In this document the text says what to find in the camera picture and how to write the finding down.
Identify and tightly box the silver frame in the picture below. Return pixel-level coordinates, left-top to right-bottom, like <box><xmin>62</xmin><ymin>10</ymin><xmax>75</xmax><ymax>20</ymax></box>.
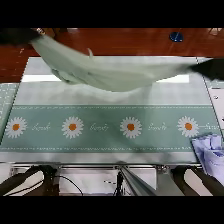
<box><xmin>0</xmin><ymin>161</ymin><xmax>224</xmax><ymax>197</ymax></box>

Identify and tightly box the blue round disc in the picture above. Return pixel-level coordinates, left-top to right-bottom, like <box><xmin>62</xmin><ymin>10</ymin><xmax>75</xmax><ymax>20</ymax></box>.
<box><xmin>169</xmin><ymin>31</ymin><xmax>184</xmax><ymax>43</ymax></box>

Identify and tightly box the pale green shirt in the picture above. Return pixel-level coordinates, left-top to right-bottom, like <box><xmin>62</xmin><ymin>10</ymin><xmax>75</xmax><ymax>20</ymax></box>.
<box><xmin>30</xmin><ymin>34</ymin><xmax>202</xmax><ymax>93</ymax></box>

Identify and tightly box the lilac garment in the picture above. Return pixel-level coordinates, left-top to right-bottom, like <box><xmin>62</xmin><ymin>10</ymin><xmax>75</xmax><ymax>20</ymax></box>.
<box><xmin>191</xmin><ymin>132</ymin><xmax>224</xmax><ymax>186</ymax></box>

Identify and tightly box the black cable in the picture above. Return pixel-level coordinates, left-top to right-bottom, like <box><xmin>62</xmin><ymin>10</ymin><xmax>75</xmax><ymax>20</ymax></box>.
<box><xmin>54</xmin><ymin>174</ymin><xmax>85</xmax><ymax>197</ymax></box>

